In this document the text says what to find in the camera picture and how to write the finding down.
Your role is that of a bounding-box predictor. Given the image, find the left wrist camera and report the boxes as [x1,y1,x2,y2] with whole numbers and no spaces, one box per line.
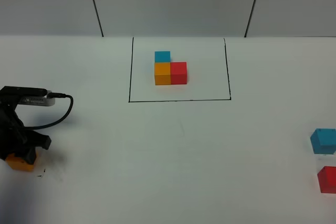
[1,86,55,106]

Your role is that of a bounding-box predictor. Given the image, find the black left camera cable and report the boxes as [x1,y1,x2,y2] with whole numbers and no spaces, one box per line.
[25,92,74,131]

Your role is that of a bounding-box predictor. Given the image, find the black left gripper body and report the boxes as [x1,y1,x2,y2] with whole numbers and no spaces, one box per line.
[1,96,26,160]

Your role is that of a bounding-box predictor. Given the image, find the red template block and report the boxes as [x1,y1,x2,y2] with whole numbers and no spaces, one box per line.
[171,62,187,85]

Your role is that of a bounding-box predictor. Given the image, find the blue template block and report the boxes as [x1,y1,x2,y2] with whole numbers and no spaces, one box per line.
[154,51,171,63]

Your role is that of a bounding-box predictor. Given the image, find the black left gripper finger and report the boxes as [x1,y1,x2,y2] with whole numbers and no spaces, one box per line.
[25,130,51,150]

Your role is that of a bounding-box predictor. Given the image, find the orange template block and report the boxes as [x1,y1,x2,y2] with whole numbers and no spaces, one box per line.
[154,62,171,86]

